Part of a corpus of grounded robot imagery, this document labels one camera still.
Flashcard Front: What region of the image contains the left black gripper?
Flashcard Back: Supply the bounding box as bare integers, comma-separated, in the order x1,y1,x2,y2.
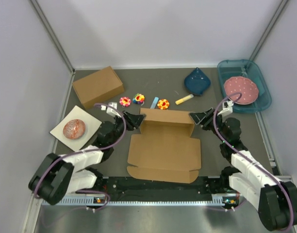
110,111,146,146

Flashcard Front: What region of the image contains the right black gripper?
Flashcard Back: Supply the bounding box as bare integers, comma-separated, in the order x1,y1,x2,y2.
189,108,228,143

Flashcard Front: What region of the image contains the pink plush flower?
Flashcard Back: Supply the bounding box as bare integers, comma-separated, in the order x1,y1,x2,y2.
119,97,132,107

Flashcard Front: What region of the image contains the brown cardboard box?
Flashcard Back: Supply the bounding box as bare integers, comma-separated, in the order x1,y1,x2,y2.
127,108,201,183
72,66,125,110

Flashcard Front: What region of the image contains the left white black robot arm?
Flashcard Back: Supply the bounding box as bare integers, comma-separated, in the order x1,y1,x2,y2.
28,111,146,205

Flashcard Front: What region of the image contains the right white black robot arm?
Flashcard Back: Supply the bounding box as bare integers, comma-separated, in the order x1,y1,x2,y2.
189,108,297,231

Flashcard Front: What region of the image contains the closed brown cardboard box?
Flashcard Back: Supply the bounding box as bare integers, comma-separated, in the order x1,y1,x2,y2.
72,66,125,110

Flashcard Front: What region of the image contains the rainbow plush flower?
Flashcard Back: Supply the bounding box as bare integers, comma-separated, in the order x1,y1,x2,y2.
132,93,145,105

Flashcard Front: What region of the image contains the yellow highlighter pen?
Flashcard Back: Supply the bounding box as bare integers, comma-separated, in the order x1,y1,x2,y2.
175,94,194,105

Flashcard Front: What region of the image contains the light blue highlighter pen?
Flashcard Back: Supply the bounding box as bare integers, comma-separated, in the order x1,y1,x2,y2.
150,97,159,109

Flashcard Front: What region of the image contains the orange plush flower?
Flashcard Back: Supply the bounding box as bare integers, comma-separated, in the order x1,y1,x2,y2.
157,99,170,110

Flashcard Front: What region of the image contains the dark blue teardrop dish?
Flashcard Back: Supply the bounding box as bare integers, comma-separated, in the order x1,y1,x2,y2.
184,67,211,96

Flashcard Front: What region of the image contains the white square board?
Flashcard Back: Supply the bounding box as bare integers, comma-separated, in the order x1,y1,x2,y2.
49,106,101,151

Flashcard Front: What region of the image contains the pink polka dot plate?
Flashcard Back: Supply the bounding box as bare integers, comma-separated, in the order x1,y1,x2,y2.
224,76,259,105

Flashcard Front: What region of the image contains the red patterned bowl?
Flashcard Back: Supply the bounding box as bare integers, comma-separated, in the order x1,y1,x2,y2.
63,119,86,140

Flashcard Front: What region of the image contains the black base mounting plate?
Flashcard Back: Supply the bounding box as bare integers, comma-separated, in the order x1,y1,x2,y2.
75,176,239,202

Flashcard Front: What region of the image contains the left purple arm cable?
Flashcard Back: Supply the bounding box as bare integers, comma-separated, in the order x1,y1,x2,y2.
33,102,127,211

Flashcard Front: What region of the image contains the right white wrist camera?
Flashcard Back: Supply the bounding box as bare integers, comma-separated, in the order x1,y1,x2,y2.
217,100,234,117

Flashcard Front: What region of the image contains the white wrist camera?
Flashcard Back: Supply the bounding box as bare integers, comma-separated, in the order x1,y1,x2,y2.
101,102,120,117
217,100,234,117

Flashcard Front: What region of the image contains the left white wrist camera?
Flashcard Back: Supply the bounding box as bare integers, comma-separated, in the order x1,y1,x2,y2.
101,102,120,117

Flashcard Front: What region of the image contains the grey slotted cable duct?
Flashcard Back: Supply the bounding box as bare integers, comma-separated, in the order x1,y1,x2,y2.
58,195,239,207

